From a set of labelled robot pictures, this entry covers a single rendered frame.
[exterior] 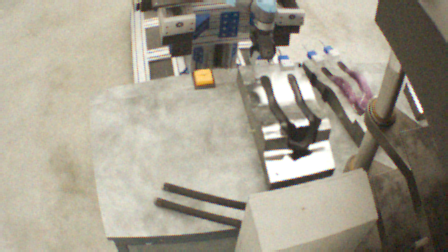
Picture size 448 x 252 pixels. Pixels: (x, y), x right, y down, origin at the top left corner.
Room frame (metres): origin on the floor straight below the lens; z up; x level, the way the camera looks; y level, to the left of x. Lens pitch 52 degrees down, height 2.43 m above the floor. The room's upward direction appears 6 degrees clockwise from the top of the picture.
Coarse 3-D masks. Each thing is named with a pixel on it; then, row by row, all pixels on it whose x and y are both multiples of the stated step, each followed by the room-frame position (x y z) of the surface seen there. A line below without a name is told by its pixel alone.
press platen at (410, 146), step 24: (384, 120) 0.75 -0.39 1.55; (408, 120) 0.77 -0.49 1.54; (384, 144) 0.70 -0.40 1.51; (408, 144) 0.69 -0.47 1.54; (432, 144) 0.70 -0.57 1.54; (408, 168) 0.62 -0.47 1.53; (432, 168) 0.62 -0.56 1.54; (432, 192) 0.54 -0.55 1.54; (432, 216) 0.47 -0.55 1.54; (432, 240) 0.40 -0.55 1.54
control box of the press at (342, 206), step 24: (360, 168) 0.66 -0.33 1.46; (264, 192) 0.59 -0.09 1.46; (288, 192) 0.59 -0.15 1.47; (312, 192) 0.59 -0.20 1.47; (336, 192) 0.59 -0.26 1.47; (360, 192) 0.59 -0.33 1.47; (264, 216) 0.53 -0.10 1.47; (288, 216) 0.53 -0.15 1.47; (312, 216) 0.53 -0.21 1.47; (336, 216) 0.52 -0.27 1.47; (360, 216) 0.52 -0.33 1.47; (240, 240) 0.55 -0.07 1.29; (264, 240) 0.46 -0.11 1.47; (288, 240) 0.46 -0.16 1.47; (312, 240) 0.46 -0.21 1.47; (336, 240) 0.48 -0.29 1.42; (360, 240) 0.51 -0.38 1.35
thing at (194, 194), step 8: (168, 184) 0.97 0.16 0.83; (176, 192) 0.94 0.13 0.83; (184, 192) 0.94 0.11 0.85; (192, 192) 0.94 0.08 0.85; (200, 192) 0.94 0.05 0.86; (200, 200) 0.91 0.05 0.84; (208, 200) 0.91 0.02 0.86; (216, 200) 0.90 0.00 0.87; (224, 200) 0.90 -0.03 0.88; (232, 200) 0.90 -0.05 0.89; (232, 208) 0.88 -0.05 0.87; (240, 208) 0.87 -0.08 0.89
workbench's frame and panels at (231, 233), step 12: (108, 240) 0.70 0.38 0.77; (120, 240) 0.73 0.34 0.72; (132, 240) 0.73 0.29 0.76; (144, 240) 0.76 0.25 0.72; (156, 240) 0.77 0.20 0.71; (168, 240) 0.79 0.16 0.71; (180, 240) 0.80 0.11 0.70; (192, 240) 0.81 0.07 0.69; (204, 240) 0.83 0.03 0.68; (216, 240) 0.85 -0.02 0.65; (228, 240) 0.86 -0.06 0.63
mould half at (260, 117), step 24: (240, 72) 1.45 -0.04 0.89; (264, 72) 1.46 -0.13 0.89; (288, 72) 1.48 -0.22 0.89; (264, 96) 1.35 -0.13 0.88; (288, 96) 1.36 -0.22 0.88; (312, 96) 1.38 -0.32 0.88; (264, 120) 1.21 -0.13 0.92; (264, 144) 1.12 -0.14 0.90; (312, 144) 1.17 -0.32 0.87; (264, 168) 1.08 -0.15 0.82; (288, 168) 1.06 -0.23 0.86; (312, 168) 1.07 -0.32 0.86
